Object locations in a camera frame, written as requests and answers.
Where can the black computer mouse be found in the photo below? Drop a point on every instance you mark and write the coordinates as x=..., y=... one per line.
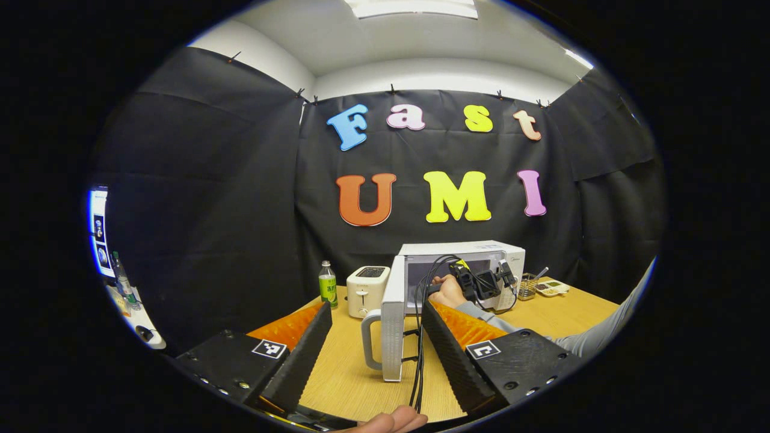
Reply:
x=145, y=332

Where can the small metal spoon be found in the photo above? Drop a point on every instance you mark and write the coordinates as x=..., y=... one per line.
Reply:
x=541, y=273

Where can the green label drink bottle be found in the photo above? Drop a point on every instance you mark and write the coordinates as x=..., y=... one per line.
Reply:
x=328, y=288

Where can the white side table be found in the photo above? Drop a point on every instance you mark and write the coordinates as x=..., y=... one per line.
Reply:
x=141, y=316

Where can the large ceiling light panel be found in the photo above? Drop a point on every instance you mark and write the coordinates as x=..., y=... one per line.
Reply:
x=415, y=7

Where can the clear glass jar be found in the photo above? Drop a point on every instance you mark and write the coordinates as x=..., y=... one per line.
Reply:
x=527, y=288

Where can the white picture board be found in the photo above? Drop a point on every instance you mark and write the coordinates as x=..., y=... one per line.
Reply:
x=99, y=231

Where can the white toaster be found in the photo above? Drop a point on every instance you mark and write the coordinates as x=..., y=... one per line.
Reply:
x=367, y=294

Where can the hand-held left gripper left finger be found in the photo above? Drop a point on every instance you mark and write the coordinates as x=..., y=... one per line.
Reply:
x=301, y=355

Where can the clear plastic bottle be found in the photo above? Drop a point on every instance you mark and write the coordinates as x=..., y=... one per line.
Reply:
x=123, y=282

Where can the black backdrop cloth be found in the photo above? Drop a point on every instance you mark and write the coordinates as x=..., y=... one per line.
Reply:
x=210, y=210

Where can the white divided condiment tray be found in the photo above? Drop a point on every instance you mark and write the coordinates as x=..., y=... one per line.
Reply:
x=552, y=288

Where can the white microwave oven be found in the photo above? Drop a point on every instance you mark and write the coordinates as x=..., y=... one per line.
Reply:
x=394, y=325

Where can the small ceiling light panel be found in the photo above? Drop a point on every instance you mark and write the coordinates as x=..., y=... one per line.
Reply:
x=579, y=58

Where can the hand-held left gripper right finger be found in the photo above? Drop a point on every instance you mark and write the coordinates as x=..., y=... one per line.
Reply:
x=451, y=355

